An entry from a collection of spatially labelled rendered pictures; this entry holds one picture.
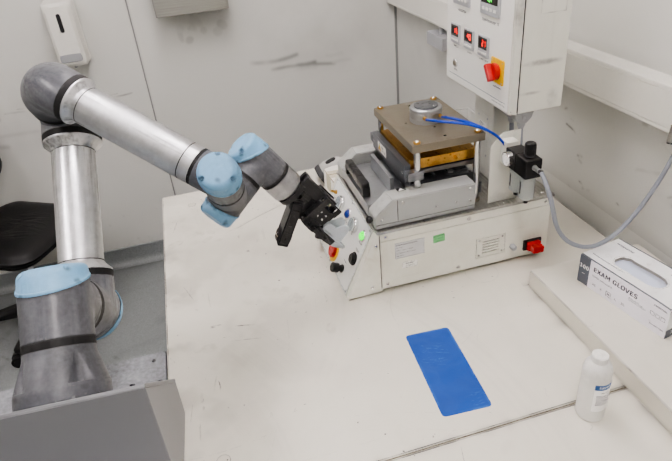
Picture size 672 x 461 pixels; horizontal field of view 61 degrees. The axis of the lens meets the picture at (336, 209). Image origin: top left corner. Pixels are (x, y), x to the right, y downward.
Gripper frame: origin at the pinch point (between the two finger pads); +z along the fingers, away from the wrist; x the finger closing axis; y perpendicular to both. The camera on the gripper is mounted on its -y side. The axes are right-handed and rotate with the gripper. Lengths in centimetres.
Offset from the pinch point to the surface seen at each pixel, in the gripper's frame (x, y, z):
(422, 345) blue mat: -24.7, 1.9, 17.4
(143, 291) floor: 126, -110, 32
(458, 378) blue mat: -35.8, 4.7, 19.2
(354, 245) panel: 2.7, 2.2, 4.9
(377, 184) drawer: 10.5, 16.0, 0.8
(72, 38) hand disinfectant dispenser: 144, -44, -63
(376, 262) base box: -4.6, 4.4, 7.6
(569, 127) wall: 21, 66, 35
